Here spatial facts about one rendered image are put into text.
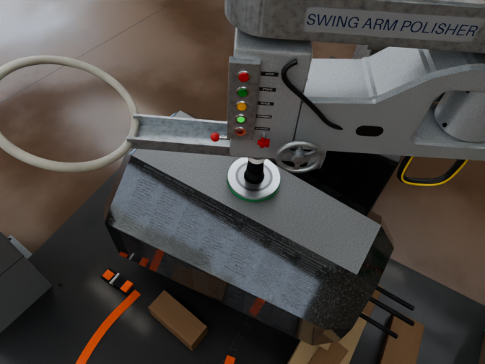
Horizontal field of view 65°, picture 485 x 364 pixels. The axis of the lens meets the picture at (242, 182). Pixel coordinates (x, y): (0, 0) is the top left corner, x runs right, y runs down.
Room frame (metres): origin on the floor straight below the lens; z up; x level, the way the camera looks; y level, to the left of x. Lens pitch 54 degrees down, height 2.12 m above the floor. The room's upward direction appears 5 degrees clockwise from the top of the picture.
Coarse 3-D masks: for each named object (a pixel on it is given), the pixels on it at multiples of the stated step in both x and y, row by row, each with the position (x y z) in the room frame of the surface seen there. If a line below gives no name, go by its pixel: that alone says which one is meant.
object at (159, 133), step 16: (144, 128) 0.95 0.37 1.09; (160, 128) 0.96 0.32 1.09; (176, 128) 0.97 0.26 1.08; (192, 128) 0.97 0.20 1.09; (208, 128) 0.98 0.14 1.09; (224, 128) 0.98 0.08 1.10; (144, 144) 0.86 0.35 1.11; (160, 144) 0.86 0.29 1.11; (176, 144) 0.86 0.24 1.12; (192, 144) 0.86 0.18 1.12; (208, 144) 0.87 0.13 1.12; (224, 144) 0.88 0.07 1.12; (288, 160) 0.88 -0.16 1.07
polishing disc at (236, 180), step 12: (240, 168) 0.96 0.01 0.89; (264, 168) 0.98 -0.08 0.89; (276, 168) 0.98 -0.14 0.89; (228, 180) 0.90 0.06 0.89; (240, 180) 0.91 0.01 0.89; (264, 180) 0.92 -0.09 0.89; (276, 180) 0.92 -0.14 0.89; (240, 192) 0.85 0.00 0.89; (252, 192) 0.85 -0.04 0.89; (264, 192) 0.86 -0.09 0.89
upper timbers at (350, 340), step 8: (360, 320) 0.61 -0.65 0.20; (352, 328) 0.57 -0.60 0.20; (360, 328) 0.58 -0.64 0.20; (344, 336) 0.53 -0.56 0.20; (352, 336) 0.53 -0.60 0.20; (360, 336) 0.54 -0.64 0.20; (304, 344) 0.47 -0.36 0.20; (344, 344) 0.49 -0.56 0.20; (352, 344) 0.49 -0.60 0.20; (296, 352) 0.44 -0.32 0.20; (304, 352) 0.44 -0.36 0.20; (312, 352) 0.44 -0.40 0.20; (352, 352) 0.46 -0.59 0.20; (296, 360) 0.40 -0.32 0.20; (304, 360) 0.40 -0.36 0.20; (344, 360) 0.42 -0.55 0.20
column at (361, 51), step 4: (356, 48) 1.67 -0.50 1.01; (360, 48) 1.62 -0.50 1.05; (364, 48) 1.57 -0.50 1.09; (356, 52) 1.66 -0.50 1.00; (360, 52) 1.60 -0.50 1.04; (364, 52) 1.55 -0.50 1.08; (368, 52) 1.51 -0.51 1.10; (372, 52) 1.50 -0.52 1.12; (376, 52) 1.50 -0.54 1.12; (356, 56) 1.64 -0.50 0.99; (360, 56) 1.59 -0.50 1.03; (364, 56) 1.54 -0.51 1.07; (368, 56) 1.50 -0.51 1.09
